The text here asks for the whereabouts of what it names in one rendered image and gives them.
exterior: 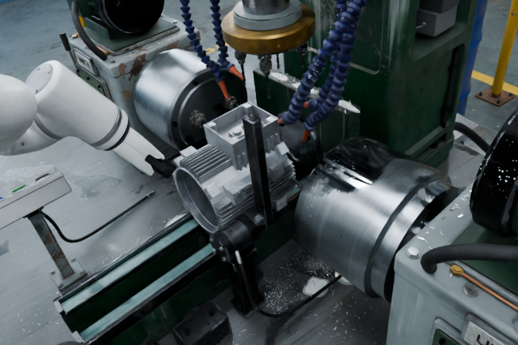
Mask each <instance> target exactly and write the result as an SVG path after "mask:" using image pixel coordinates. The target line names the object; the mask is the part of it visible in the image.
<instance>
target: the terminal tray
mask: <svg viewBox="0 0 518 345"><path fill-rule="evenodd" d="M246 104H249V106H246ZM248 113H252V114H253V115H255V116H257V117H258V118H260V119H261V123H263V124H264V130H262V131H263V137H264V150H265V156H266V153H268V154H270V153H271V150H272V151H274V147H275V146H276V145H278V144H279V143H281V141H280V128H279V123H278V120H279V119H278V118H277V117H275V116H273V115H272V114H270V113H268V112H266V111H264V110H263V109H261V108H259V107H257V106H256V105H254V104H252V103H250V102H246V103H244V104H243V105H241V106H238V107H237V108H235V109H232V110H231V111H229V112H227V113H225V114H223V115H222V116H219V117H217V118H215V119H214V120H212V121H210V122H208V123H206V124H204V125H203V127H204V130H205V134H206V138H207V143H208V145H209V144H211V145H212V144H213V145H214V146H216V147H218V149H220V150H221V151H222V150H223V152H224V153H226V155H227V156H229V159H232V163H233V166H234V168H235V169H236V170H237V171H238V170H240V171H242V168H243V167H244V168H247V164H249V162H248V157H247V147H246V142H245V137H244V127H243V122H242V117H243V116H245V115H246V114H248ZM270 117H271V118H273V119H272V120H269V118H270ZM210 123H213V125H212V126H210ZM232 138H235V140H234V141H232V140H231V139H232Z"/></svg>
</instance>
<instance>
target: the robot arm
mask: <svg viewBox="0 0 518 345"><path fill-rule="evenodd" d="M68 136H72V137H76V138H78V139H81V140H82V141H83V142H85V143H87V144H88V145H90V146H91V147H93V148H94V149H97V150H103V151H110V150H112V151H114V152H115V153H116V154H118V155H119V156H121V157H122V158H124V159H125V160H126V161H127V162H129V163H131V164H132V165H134V166H135V167H136V168H138V169H140V170H141V171H143V172H144V173H146V174H147V175H148V176H151V175H153V173H154V171H153V170H155V171H156V172H157V173H159V174H160V175H161V176H163V177H165V178H166V179H169V178H170V176H171V175H172V174H173V172H174V171H175V170H176V168H177V167H176V166H175V165H174V164H172V162H170V161H169V160H167V159H166V158H164V155H163V154H162V153H161V152H160V151H158V150H157V149H156V148H155V147H154V146H153V145H152V144H151V143H150V142H148V141H147V140H146V139H145V138H143V137H142V136H141V135H140V134H139V133H138V132H136V131H135V130H134V129H132V128H131V127H130V119H129V118H128V117H127V114H126V113H125V112H124V111H123V110H122V109H121V108H120V107H118V106H117V105H115V104H114V103H113V102H111V101H110V100H109V99H107V98H106V97H105V96H104V95H102V94H101V93H100V92H98V91H97V90H95V89H94V88H93V87H92V86H91V85H89V84H88V83H87V82H85V81H84V80H82V79H81V78H80V77H78V76H77V75H76V74H75V73H73V72H72V71H70V70H69V69H68V68H66V67H65V66H64V65H63V64H62V63H60V62H58V61H48V62H45V63H43V64H41V65H40V66H39V67H38V68H36V69H35V70H34V71H33V72H32V73H31V75H30V76H29V77H28V78H27V80H26V81H25V83H24V82H22V81H20V80H19V79H16V78H13V77H11V76H8V75H2V74H0V155H2V156H17V155H21V154H26V153H31V152H36V151H39V150H42V149H45V148H47V147H49V146H51V145H53V144H55V143H56V142H58V141H59V140H61V139H63V138H65V137H68Z"/></svg>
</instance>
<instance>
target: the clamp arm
mask: <svg viewBox="0 0 518 345"><path fill-rule="evenodd" d="M242 122H243V127H244V137H245V142H246V147H247V157H248V162H249V168H250V173H251V183H252V188H253V194H254V203H255V209H256V216H255V217H256V218H258V217H259V216H260V217H261V218H260V219H259V221H260V222H262V221H263V222H262V223H261V225H262V226H263V227H264V228H266V229H268V228H269V227H271V226H272V225H274V221H273V214H272V207H271V191H270V188H269V182H268V175H267V163H266V156H265V150H264V137H263V131H262V130H264V124H263V123H261V119H260V118H258V117H257V116H255V115H253V114H252V113H248V114H246V115H245V116H243V117H242Z"/></svg>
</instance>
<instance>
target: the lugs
mask: <svg viewBox="0 0 518 345"><path fill-rule="evenodd" d="M274 151H275V152H276V154H277V156H278V158H280V157H281V156H283V155H284V154H286V153H287V152H289V149H288V147H287V146H286V144H285V143H284V142H281V143H279V144H278V145H276V146H275V147H274ZM181 159H183V157H182V156H179V157H178V158H176V159H174V160H173V161H172V164H174V165H175V166H176V167H177V168H176V170H177V169H178V168H179V167H180V160H181ZM203 190H204V192H205V193H206V194H207V197H208V198H209V200H211V199H213V198H214V197H216V196H218V195H220V194H221V191H220V190H219V188H218V186H217V184H216V183H212V184H211V185H209V186H208V187H206V188H205V189H203ZM292 193H293V192H292V191H290V192H288V193H286V194H285V195H286V196H287V197H288V196H290V195H291V194H292ZM183 205H184V207H185V209H186V210H187V212H188V213H189V212H190V211H189V210H188V208H187V206H186V204H185V203H183Z"/></svg>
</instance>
